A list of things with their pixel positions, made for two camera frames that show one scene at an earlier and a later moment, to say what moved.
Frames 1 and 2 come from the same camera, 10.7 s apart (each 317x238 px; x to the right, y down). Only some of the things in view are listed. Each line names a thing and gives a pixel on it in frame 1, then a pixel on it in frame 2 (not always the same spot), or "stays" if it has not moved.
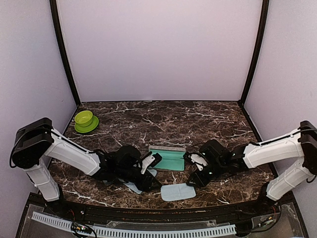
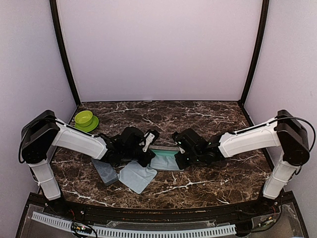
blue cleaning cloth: [177, 191] → [164, 162]
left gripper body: [142, 185] → [143, 162]
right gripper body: [217, 169] → [184, 163]
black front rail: [265, 208] stays
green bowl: [85, 122] stays
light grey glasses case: [173, 157] stays
